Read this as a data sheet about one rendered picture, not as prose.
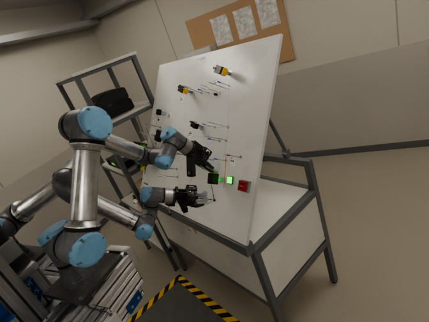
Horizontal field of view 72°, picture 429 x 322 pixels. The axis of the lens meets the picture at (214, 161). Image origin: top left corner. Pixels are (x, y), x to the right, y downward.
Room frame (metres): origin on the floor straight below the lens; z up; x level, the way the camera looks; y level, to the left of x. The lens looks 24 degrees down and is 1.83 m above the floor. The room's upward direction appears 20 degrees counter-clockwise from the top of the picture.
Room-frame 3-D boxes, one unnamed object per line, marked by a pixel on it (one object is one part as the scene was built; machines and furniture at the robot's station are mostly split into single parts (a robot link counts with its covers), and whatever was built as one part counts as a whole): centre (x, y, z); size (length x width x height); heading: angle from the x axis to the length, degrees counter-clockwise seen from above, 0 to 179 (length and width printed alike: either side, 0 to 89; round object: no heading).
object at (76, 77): (2.51, 0.64, 0.92); 0.61 x 0.50 x 1.85; 33
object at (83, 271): (0.95, 0.63, 1.21); 0.15 x 0.15 x 0.10
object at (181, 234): (1.86, 0.44, 0.60); 0.55 x 0.02 x 0.39; 33
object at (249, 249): (1.62, 0.31, 0.83); 1.18 x 0.05 x 0.06; 33
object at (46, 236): (0.95, 0.63, 1.33); 0.13 x 0.12 x 0.14; 50
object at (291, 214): (1.79, 0.05, 0.40); 1.18 x 0.60 x 0.80; 33
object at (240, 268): (1.40, 0.14, 0.60); 0.55 x 0.03 x 0.39; 33
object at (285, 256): (1.79, 0.04, 0.60); 1.17 x 0.58 x 0.40; 33
